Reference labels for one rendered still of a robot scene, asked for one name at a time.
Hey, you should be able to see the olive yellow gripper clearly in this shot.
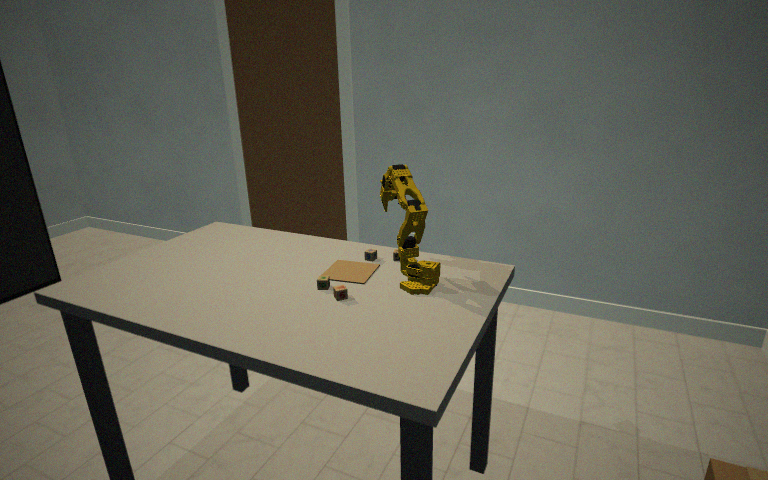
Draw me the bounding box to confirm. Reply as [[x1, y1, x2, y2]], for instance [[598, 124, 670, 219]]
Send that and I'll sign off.
[[380, 185, 397, 212]]

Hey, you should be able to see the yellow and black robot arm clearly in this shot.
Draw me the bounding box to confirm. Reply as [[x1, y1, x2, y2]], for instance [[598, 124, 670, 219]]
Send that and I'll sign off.
[[382, 164, 439, 295]]

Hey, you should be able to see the tan flat mat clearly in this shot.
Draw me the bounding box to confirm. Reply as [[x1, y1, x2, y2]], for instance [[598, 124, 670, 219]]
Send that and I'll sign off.
[[321, 260, 380, 284]]

